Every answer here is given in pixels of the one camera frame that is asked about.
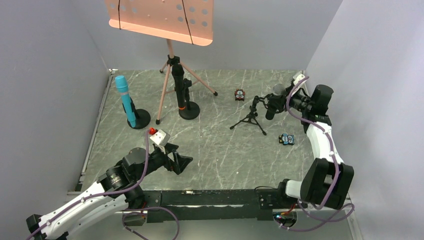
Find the small black mic stand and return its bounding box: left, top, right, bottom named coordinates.
left=126, top=99, right=151, bottom=130

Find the black round-base mic stand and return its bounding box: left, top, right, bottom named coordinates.
left=176, top=78, right=200, bottom=120

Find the black shock mount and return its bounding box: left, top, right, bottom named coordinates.
left=229, top=95, right=268, bottom=136

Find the blue microphone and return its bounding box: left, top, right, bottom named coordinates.
left=115, top=75, right=136, bottom=128

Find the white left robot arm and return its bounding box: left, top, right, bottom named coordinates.
left=26, top=143, right=193, bottom=240

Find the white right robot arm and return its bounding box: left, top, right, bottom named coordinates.
left=283, top=84, right=354, bottom=210

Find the pink music stand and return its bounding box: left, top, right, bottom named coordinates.
left=104, top=0, right=218, bottom=124

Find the blue owl block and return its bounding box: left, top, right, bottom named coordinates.
left=278, top=133, right=295, bottom=146

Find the red owl block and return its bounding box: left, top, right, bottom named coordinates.
left=234, top=88, right=246, bottom=101

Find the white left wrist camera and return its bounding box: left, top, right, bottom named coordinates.
left=148, top=127, right=171, bottom=155

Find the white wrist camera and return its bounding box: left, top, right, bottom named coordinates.
left=292, top=72, right=306, bottom=86
left=148, top=127, right=171, bottom=155

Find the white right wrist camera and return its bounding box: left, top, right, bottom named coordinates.
left=292, top=72, right=306, bottom=86

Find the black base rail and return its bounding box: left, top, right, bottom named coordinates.
left=127, top=187, right=297, bottom=223

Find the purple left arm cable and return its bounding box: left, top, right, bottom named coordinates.
left=25, top=129, right=181, bottom=240

